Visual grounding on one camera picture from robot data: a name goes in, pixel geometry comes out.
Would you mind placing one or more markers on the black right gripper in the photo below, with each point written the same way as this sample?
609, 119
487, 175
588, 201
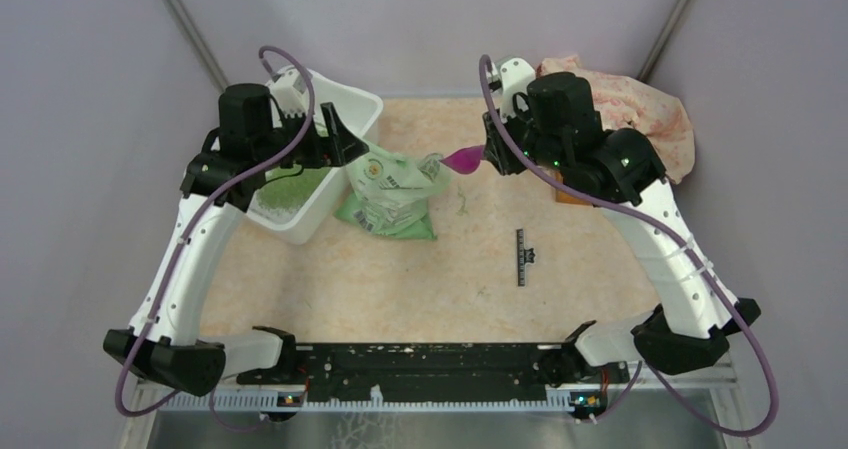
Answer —
493, 153

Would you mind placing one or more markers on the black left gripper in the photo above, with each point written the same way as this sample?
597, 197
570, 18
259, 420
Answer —
342, 145

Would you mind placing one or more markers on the purple plastic scoop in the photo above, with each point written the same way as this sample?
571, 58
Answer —
465, 161

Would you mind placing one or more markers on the green cat litter bag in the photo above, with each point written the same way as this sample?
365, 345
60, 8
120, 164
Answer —
391, 192

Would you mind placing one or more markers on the black bag clip strip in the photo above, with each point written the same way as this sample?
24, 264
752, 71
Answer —
524, 256

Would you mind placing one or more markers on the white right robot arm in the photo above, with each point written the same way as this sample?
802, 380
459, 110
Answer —
696, 315

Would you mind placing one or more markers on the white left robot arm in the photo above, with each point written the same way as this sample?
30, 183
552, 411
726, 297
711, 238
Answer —
162, 342

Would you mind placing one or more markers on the spilled green litter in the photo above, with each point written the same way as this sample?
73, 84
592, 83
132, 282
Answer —
462, 200

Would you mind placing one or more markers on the green litter in box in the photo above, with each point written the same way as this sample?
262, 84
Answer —
287, 190

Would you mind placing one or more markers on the wooden tray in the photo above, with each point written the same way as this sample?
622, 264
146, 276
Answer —
566, 194

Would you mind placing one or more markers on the pink patterned cloth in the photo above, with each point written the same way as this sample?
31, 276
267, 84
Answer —
623, 101

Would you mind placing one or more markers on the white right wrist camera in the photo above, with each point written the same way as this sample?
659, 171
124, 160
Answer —
506, 78

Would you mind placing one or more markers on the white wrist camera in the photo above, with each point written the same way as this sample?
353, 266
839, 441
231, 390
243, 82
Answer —
506, 78
289, 90

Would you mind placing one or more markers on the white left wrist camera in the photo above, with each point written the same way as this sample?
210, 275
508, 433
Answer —
289, 90

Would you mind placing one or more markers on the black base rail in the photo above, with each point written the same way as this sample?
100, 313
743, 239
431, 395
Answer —
452, 374

